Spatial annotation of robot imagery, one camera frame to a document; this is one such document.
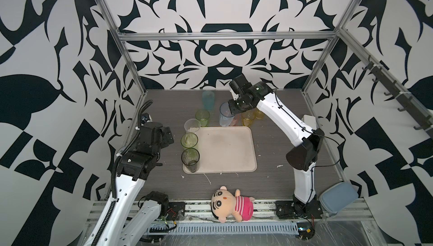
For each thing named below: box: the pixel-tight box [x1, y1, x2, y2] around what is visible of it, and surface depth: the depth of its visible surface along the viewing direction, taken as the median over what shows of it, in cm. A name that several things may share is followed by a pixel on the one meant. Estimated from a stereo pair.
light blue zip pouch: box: [319, 182, 359, 214], surface depth 78 cm
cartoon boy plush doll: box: [210, 185, 255, 224], surface depth 71 cm
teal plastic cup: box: [201, 90, 215, 112], surface depth 108 cm
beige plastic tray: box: [182, 126, 258, 174], surface depth 95 cm
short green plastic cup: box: [195, 109, 211, 127], surface depth 103 cm
